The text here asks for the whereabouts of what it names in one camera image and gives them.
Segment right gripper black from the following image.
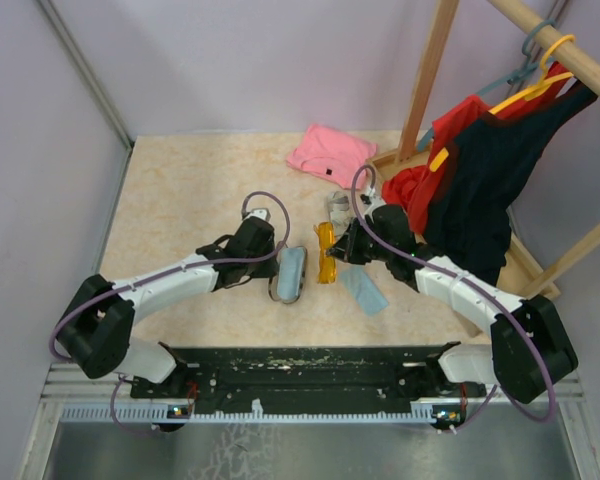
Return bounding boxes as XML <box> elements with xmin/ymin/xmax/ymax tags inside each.
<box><xmin>328</xmin><ymin>217</ymin><xmax>393</xmax><ymax>265</ymax></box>

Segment map print glasses case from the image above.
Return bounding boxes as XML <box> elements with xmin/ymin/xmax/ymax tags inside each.
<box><xmin>325</xmin><ymin>191</ymin><xmax>351</xmax><ymax>236</ymax></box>

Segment light blue cloth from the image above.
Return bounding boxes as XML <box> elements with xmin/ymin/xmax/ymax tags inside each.
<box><xmin>340</xmin><ymin>265</ymin><xmax>389</xmax><ymax>316</ymax></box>
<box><xmin>276</xmin><ymin>247</ymin><xmax>305</xmax><ymax>302</ymax></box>

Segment orange sunglasses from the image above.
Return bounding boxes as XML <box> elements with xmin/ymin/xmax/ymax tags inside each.
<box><xmin>314</xmin><ymin>222</ymin><xmax>337</xmax><ymax>285</ymax></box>

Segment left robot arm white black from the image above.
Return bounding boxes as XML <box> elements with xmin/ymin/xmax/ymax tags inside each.
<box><xmin>50</xmin><ymin>215</ymin><xmax>277</xmax><ymax>397</ymax></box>

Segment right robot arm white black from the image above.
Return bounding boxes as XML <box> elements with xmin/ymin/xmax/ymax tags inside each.
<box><xmin>326</xmin><ymin>205</ymin><xmax>578</xmax><ymax>404</ymax></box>

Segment red shirt hanging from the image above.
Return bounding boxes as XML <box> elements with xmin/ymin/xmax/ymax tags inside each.
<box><xmin>382</xmin><ymin>62</ymin><xmax>568</xmax><ymax>234</ymax></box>

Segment dark navy shirt hanging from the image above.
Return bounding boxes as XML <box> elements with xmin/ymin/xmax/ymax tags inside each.
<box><xmin>423</xmin><ymin>81</ymin><xmax>598</xmax><ymax>285</ymax></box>

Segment folded pink shirt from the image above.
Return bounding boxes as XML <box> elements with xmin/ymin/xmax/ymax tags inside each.
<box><xmin>286</xmin><ymin>124</ymin><xmax>378</xmax><ymax>189</ymax></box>

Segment wooden clothes rack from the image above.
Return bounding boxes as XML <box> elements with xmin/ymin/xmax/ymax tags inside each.
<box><xmin>364</xmin><ymin>0</ymin><xmax>600</xmax><ymax>341</ymax></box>

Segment yellow hanger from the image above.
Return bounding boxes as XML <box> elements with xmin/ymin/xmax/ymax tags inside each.
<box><xmin>417</xmin><ymin>35</ymin><xmax>575</xmax><ymax>173</ymax></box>

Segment teal hanger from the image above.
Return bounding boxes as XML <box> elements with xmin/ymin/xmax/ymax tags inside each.
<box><xmin>419</xmin><ymin>18</ymin><xmax>556</xmax><ymax>151</ymax></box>

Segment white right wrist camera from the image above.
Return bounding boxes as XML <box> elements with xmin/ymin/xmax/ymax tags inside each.
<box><xmin>359</xmin><ymin>189</ymin><xmax>386</xmax><ymax>216</ymax></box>

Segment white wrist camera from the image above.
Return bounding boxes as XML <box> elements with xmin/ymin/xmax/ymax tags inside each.
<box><xmin>242</xmin><ymin>208</ymin><xmax>271</xmax><ymax>222</ymax></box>
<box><xmin>359</xmin><ymin>189</ymin><xmax>386</xmax><ymax>216</ymax></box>

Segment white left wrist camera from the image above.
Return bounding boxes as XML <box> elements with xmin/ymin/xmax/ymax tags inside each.
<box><xmin>242</xmin><ymin>208</ymin><xmax>271</xmax><ymax>222</ymax></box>

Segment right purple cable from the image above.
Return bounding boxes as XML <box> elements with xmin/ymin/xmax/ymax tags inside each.
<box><xmin>350</xmin><ymin>165</ymin><xmax>559</xmax><ymax>434</ymax></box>

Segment purple cable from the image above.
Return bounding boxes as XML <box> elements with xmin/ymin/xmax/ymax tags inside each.
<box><xmin>350</xmin><ymin>165</ymin><xmax>559</xmax><ymax>434</ymax></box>
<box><xmin>49</xmin><ymin>191</ymin><xmax>291</xmax><ymax>439</ymax></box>

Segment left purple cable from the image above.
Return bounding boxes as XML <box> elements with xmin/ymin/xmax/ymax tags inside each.
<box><xmin>49</xmin><ymin>191</ymin><xmax>291</xmax><ymax>439</ymax></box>

